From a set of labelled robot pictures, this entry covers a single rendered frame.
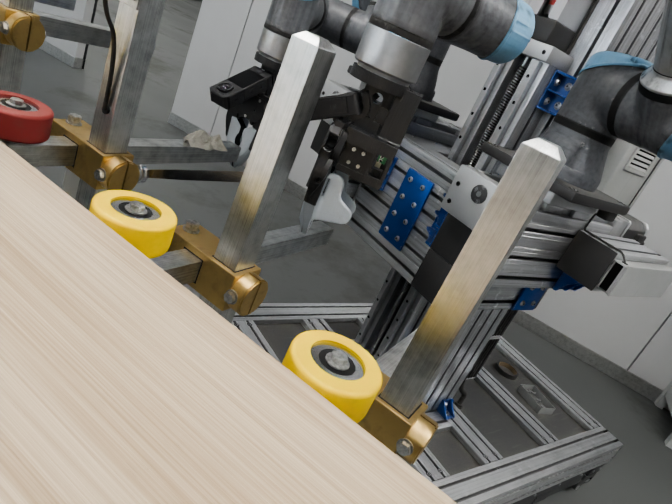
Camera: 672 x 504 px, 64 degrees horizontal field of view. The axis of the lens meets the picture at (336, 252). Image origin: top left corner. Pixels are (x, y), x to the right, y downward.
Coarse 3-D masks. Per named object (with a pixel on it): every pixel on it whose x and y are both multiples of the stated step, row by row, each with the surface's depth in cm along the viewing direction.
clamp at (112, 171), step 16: (64, 128) 72; (80, 128) 74; (80, 144) 71; (80, 160) 71; (96, 160) 69; (112, 160) 70; (128, 160) 71; (80, 176) 72; (96, 176) 69; (112, 176) 69; (128, 176) 71
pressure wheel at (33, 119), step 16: (0, 96) 63; (16, 96) 65; (0, 112) 59; (16, 112) 60; (32, 112) 62; (48, 112) 64; (0, 128) 60; (16, 128) 61; (32, 128) 62; (48, 128) 64
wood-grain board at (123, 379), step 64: (0, 192) 46; (64, 192) 50; (0, 256) 38; (64, 256) 41; (128, 256) 45; (0, 320) 33; (64, 320) 35; (128, 320) 38; (192, 320) 41; (0, 384) 29; (64, 384) 31; (128, 384) 33; (192, 384) 35; (256, 384) 37; (0, 448) 26; (64, 448) 27; (128, 448) 29; (192, 448) 30; (256, 448) 32; (320, 448) 34; (384, 448) 37
